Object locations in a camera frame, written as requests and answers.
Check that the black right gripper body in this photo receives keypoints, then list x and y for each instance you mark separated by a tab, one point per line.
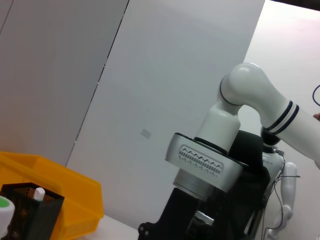
175	215

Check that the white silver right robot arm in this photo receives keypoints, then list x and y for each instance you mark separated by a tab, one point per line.
250	82

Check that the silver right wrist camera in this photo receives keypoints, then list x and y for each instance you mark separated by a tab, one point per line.
200	162

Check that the black mesh pen holder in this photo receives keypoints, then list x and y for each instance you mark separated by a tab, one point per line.
42	220

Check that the mint green pen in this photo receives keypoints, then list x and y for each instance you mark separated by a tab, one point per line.
39	193

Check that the white partition board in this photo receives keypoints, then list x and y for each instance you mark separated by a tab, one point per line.
162	75

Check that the black office chair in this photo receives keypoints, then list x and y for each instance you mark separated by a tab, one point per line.
250	155

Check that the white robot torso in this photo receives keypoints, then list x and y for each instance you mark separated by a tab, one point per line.
287	180

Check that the yellow plastic storage bin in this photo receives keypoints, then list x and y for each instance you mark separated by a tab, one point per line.
75	195

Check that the clear water bottle green label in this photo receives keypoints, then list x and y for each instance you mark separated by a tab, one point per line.
5	207

